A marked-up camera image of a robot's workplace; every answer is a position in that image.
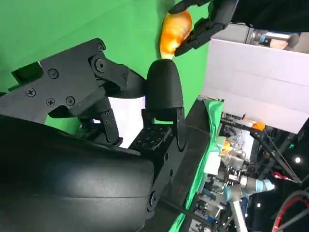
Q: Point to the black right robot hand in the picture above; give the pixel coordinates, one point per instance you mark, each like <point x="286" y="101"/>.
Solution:
<point x="72" y="181"/>

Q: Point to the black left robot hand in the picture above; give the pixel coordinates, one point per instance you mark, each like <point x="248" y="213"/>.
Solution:
<point x="219" y="14"/>

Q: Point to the orange and white bread roll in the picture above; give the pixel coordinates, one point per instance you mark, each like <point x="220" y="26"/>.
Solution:
<point x="173" y="31"/>

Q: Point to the lilac plate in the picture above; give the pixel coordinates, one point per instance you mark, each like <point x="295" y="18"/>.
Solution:
<point x="128" y="116"/>

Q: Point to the orange plastic part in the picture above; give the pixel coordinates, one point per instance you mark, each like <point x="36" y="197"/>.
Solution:
<point x="260" y="125"/>

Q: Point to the small white box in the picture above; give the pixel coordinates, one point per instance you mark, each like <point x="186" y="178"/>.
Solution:
<point x="212" y="163"/>

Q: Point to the green table cloth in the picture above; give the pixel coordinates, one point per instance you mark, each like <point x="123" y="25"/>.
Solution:
<point x="60" y="24"/>

